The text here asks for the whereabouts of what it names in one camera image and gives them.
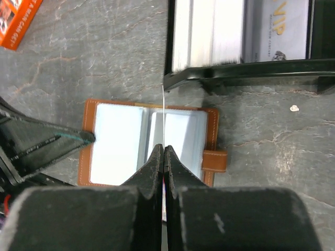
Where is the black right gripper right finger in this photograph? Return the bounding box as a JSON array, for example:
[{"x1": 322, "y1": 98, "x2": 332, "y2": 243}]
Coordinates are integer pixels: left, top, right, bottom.
[{"x1": 164, "y1": 146, "x2": 322, "y2": 250}]

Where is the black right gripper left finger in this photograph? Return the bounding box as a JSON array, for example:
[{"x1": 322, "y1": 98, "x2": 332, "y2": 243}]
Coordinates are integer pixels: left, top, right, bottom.
[{"x1": 1, "y1": 144, "x2": 164, "y2": 250}]

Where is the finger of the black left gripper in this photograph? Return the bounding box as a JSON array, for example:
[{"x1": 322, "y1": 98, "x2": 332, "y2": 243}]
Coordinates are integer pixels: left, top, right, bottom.
[{"x1": 1, "y1": 99, "x2": 95, "y2": 186}]

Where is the tan leather card holder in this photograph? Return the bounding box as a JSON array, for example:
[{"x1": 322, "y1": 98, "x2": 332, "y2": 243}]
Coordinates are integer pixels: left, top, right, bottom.
[{"x1": 77, "y1": 99, "x2": 227, "y2": 186}]

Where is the thin white card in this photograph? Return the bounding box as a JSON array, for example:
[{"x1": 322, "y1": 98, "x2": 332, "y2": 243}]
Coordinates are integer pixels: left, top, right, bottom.
[{"x1": 162, "y1": 84, "x2": 165, "y2": 147}]

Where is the black card box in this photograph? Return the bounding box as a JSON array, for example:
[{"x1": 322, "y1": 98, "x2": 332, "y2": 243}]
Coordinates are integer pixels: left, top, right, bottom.
[{"x1": 163, "y1": 1, "x2": 334, "y2": 94}]

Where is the silver VIP card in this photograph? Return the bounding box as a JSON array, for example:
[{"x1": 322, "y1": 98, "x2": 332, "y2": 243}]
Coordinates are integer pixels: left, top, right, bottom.
[{"x1": 242, "y1": 0, "x2": 309, "y2": 63}]

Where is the stack of white cards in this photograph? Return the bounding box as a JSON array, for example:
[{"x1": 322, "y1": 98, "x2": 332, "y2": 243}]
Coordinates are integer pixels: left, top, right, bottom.
[{"x1": 172, "y1": 0, "x2": 245, "y2": 73}]

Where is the orange product box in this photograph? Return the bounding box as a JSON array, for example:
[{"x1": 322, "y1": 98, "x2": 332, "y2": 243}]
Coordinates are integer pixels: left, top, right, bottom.
[{"x1": 1, "y1": 0, "x2": 42, "y2": 51}]

